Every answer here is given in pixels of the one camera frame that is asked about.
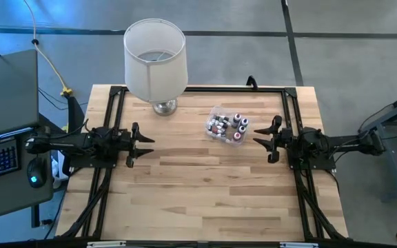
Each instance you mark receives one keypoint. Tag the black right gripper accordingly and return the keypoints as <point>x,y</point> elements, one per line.
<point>284,141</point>

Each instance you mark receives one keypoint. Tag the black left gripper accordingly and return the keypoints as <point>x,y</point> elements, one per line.
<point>126,144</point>

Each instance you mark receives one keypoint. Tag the large black food coloring bottle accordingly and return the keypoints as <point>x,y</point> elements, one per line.
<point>242,129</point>

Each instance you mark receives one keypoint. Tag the large blue food coloring bottle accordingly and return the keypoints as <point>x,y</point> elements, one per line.
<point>244,122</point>

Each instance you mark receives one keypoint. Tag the large red food coloring bottle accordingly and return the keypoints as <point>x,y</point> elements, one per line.
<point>237,136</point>

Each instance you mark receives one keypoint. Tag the large maroon food coloring bottle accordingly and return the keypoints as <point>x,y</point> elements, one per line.
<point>237,118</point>

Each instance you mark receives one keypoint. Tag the clear plastic container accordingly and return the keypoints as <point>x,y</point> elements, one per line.
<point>232,126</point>

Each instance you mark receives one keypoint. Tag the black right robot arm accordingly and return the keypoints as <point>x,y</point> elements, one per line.
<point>340,143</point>

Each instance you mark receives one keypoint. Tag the black clamp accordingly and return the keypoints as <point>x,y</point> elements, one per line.
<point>252,82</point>

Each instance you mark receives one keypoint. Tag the white shade silver table lamp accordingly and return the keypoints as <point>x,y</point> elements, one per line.
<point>153,75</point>

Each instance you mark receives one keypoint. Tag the black computer mouse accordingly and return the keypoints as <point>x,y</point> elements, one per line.
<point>36,170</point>

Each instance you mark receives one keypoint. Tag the grey computer monitor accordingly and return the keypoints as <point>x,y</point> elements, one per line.
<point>5,96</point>

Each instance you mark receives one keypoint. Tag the black aluminium table frame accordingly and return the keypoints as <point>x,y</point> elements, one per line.
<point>226,89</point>

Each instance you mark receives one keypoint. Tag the black stand post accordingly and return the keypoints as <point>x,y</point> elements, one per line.
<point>76,113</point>

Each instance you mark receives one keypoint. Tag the silver metal bracket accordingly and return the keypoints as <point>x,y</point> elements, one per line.
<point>298,245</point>
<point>105,244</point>

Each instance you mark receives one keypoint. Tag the grey metal table frame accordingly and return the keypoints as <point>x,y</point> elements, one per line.
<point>390,165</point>

